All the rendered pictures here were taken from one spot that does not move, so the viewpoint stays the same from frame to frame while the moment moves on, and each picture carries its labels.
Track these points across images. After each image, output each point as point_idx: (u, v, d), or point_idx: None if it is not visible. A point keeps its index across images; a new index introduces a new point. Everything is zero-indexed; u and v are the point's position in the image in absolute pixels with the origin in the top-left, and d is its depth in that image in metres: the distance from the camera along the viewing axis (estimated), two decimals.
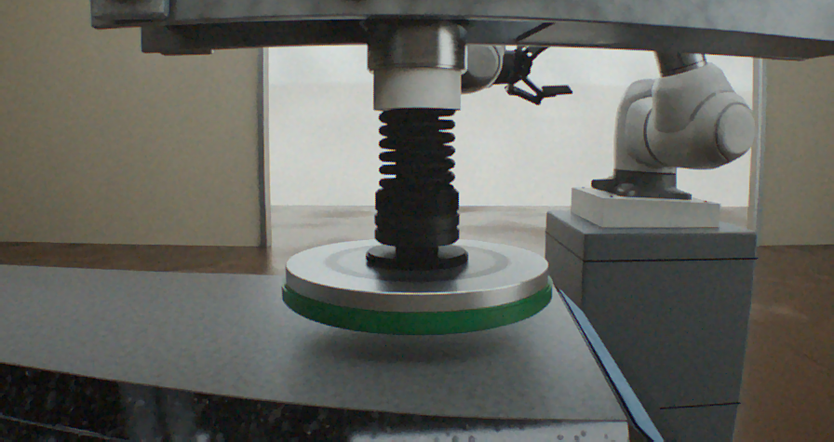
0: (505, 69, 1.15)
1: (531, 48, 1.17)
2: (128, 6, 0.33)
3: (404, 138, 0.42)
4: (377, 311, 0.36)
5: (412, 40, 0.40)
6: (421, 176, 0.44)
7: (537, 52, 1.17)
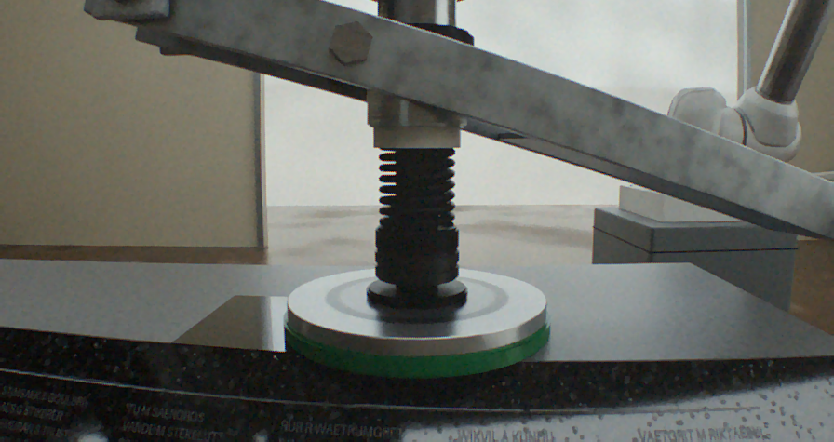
0: None
1: None
2: (128, 6, 0.33)
3: (404, 178, 0.42)
4: None
5: None
6: None
7: None
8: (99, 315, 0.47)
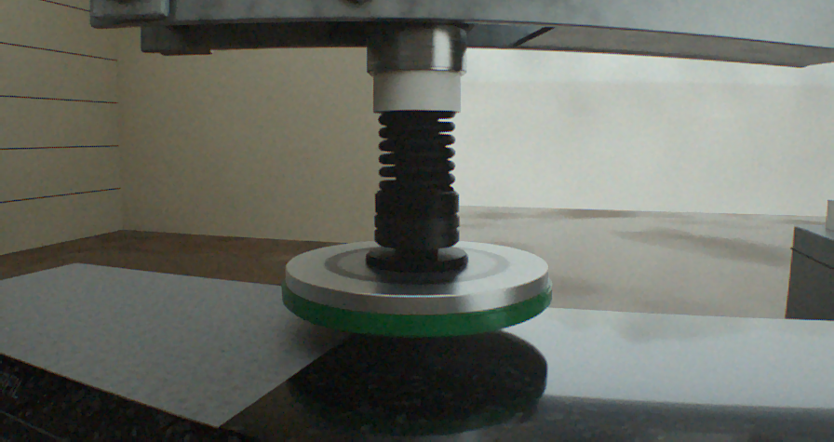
0: None
1: None
2: (128, 6, 0.33)
3: (404, 140, 0.42)
4: (547, 287, 0.42)
5: (412, 43, 0.40)
6: (421, 178, 0.44)
7: None
8: (154, 363, 0.37)
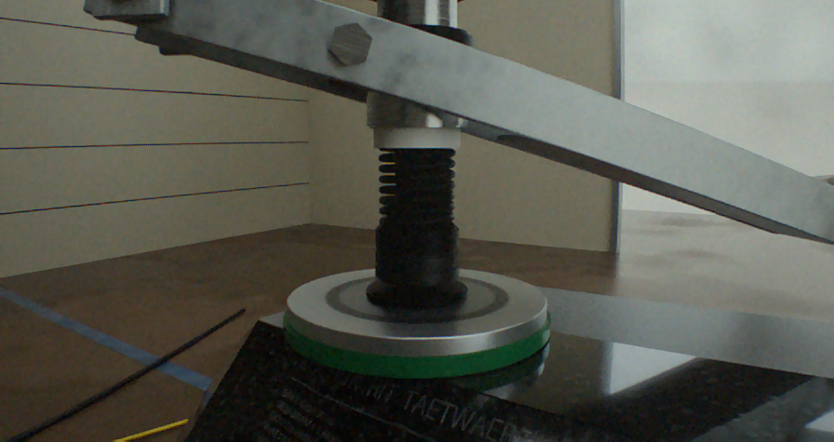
0: None
1: None
2: (128, 6, 0.33)
3: (404, 178, 0.42)
4: None
5: None
6: None
7: None
8: (710, 412, 0.30)
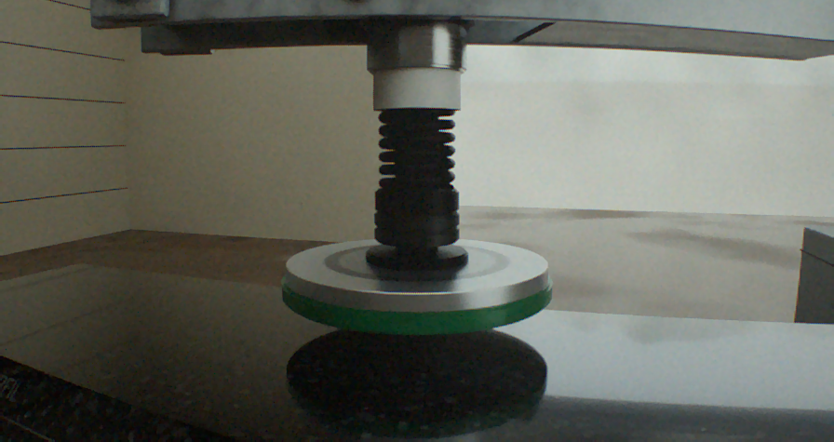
0: None
1: None
2: (128, 6, 0.33)
3: (404, 138, 0.42)
4: None
5: (412, 40, 0.40)
6: (421, 176, 0.44)
7: None
8: (154, 367, 0.37)
